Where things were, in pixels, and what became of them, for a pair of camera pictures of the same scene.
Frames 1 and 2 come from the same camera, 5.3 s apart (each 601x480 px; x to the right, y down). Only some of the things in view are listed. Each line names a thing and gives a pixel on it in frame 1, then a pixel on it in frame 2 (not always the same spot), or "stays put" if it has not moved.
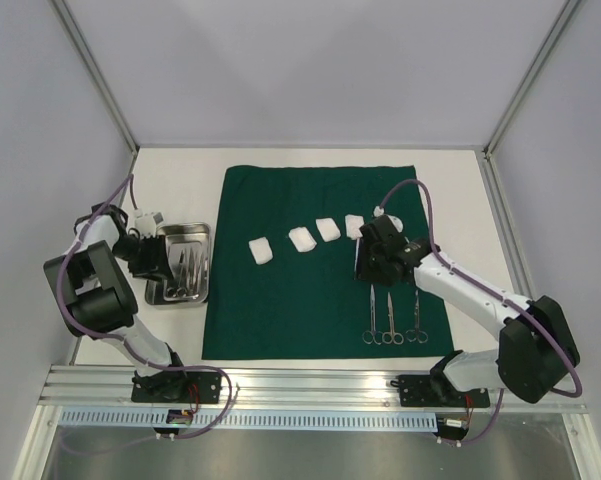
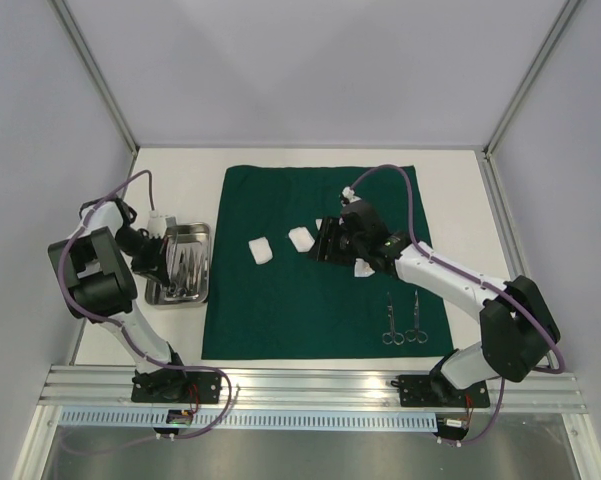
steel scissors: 392,336 stays put
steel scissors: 373,335 → 173,287
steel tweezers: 197,282 stays put
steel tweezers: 193,281 stays put
